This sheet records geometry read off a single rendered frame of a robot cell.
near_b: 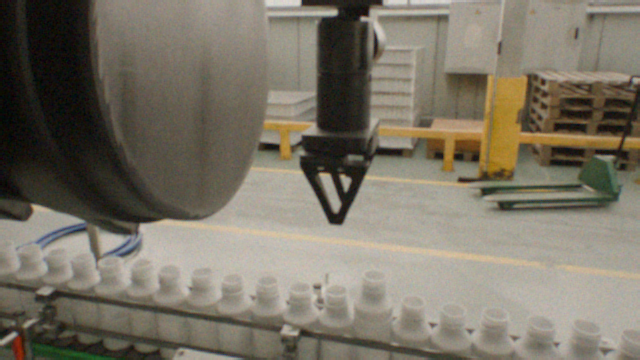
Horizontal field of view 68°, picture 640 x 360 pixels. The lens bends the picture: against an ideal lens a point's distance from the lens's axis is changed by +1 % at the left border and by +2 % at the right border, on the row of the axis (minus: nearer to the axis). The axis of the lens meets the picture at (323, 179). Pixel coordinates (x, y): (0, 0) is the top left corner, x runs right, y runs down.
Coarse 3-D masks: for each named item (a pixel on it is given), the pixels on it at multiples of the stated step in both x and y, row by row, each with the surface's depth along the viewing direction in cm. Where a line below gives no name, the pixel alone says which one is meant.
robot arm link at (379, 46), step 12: (300, 0) 45; (312, 0) 45; (324, 0) 44; (336, 0) 44; (348, 0) 44; (360, 0) 43; (372, 0) 43; (384, 0) 44; (360, 12) 49; (372, 12) 51; (384, 36) 54; (384, 48) 55
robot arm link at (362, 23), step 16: (336, 16) 44; (352, 16) 46; (320, 32) 45; (336, 32) 44; (352, 32) 44; (368, 32) 45; (320, 48) 45; (336, 48) 44; (352, 48) 44; (368, 48) 45; (320, 64) 46; (336, 64) 45; (352, 64) 45; (368, 64) 46
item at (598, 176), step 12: (636, 96) 429; (624, 132) 438; (600, 156) 451; (612, 156) 447; (588, 168) 461; (600, 168) 444; (612, 168) 434; (528, 180) 474; (540, 180) 474; (552, 180) 474; (564, 180) 474; (576, 180) 474; (588, 180) 461; (600, 180) 444; (612, 180) 431; (492, 192) 461; (552, 192) 439; (564, 192) 439; (576, 192) 439; (588, 192) 439; (600, 192) 439; (612, 192) 429; (504, 204) 424
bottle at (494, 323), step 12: (492, 312) 69; (504, 312) 68; (480, 324) 68; (492, 324) 66; (504, 324) 66; (480, 336) 68; (492, 336) 67; (504, 336) 67; (480, 348) 67; (492, 348) 66; (504, 348) 66
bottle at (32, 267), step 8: (24, 248) 88; (32, 248) 89; (24, 256) 86; (32, 256) 87; (40, 256) 88; (24, 264) 86; (32, 264) 87; (40, 264) 88; (16, 272) 88; (24, 272) 86; (32, 272) 87; (40, 272) 87; (16, 280) 87; (24, 280) 86; (32, 280) 86; (40, 280) 87; (24, 296) 87; (32, 296) 87; (24, 304) 88; (32, 304) 88; (40, 304) 88; (32, 312) 88; (40, 328) 89
